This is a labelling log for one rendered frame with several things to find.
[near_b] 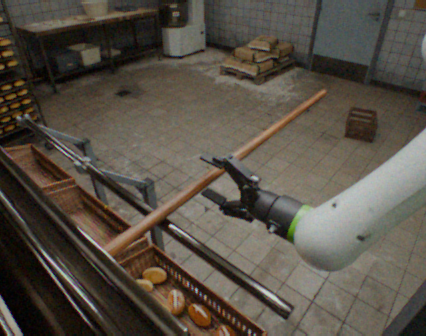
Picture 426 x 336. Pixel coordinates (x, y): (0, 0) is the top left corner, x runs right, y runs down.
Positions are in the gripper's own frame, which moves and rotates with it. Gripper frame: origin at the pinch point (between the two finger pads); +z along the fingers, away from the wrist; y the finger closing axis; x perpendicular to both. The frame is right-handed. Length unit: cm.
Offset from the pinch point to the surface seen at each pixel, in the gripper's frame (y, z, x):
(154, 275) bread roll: 56, 21, -10
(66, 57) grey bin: 76, 426, 156
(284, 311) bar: 2.7, -33.7, -18.3
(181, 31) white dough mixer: 68, 384, 367
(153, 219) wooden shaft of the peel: -0.5, -1.1, -20.2
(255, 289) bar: 2.6, -27.3, -18.1
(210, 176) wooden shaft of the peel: -0.5, -0.8, -0.1
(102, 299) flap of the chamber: -21, -23, -42
